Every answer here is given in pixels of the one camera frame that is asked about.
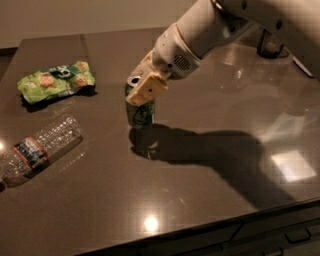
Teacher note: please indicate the dark drawer handle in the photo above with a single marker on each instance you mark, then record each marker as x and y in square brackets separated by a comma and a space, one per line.
[298, 236]

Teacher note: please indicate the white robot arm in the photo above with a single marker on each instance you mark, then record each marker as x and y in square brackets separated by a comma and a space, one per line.
[209, 24]

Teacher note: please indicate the clear plastic water bottle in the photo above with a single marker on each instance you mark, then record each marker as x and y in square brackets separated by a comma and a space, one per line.
[34, 153]

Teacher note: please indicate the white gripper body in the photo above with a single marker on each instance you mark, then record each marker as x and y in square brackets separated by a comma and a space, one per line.
[172, 52]

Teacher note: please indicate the black mesh cup holder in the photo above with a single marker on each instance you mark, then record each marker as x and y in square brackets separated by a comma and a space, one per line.
[270, 47]

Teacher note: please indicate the green soda can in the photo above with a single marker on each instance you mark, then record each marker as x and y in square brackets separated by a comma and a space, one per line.
[140, 117]

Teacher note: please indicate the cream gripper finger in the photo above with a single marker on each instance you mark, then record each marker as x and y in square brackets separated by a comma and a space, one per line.
[145, 88]
[144, 72]

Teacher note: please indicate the green snack bag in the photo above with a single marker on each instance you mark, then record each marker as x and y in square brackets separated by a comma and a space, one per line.
[56, 82]

